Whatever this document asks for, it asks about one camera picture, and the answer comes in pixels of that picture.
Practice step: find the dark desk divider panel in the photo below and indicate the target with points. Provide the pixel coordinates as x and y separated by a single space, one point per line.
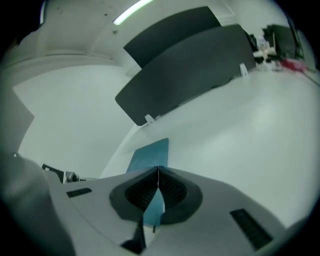
175 32
187 75

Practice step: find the black monitor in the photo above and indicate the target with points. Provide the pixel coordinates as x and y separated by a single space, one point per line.
285 41

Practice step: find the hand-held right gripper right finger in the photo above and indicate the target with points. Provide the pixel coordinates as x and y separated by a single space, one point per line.
212 200

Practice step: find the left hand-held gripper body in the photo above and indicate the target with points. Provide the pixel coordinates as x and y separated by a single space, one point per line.
71 176

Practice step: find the white divider bracket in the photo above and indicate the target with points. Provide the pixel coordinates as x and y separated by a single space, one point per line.
243 70
149 119

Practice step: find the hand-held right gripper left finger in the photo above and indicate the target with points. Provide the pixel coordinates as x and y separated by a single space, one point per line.
100 205

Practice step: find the notebook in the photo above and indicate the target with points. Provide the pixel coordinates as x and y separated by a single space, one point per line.
150 155

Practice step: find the ceiling light strip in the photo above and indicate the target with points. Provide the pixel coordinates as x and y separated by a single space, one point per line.
132 11

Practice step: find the pink box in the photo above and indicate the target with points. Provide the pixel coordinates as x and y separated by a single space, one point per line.
292 65

